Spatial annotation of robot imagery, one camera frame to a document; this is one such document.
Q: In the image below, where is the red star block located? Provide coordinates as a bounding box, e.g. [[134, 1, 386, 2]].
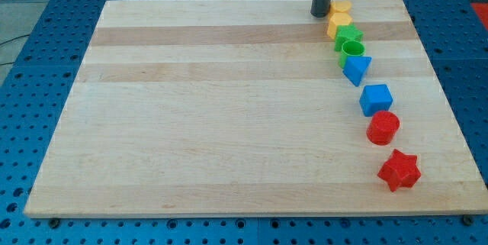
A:
[[377, 149, 422, 192]]

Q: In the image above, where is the red cylinder block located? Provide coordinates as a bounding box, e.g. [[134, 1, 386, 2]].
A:
[[366, 111, 400, 146]]

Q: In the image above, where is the yellow hexagon block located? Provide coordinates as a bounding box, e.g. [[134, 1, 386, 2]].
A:
[[326, 12, 352, 39]]

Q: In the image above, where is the black cable on floor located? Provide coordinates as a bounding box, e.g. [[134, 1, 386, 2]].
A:
[[0, 34, 31, 66]]

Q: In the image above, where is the yellow heart block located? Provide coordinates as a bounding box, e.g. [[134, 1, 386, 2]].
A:
[[329, 0, 352, 15]]

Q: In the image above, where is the blue triangle block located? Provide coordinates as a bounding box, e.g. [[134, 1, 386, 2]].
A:
[[342, 56, 372, 87]]

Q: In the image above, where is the light wooden board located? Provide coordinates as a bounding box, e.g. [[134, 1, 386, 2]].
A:
[[24, 0, 487, 218]]

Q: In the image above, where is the blue cube block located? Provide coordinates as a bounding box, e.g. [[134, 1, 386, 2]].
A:
[[359, 84, 393, 117]]

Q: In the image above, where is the green star block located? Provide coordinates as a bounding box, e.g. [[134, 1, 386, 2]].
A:
[[334, 24, 364, 52]]

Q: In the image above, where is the green cylinder ring block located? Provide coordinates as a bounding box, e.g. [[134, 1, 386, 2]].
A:
[[338, 40, 365, 69]]

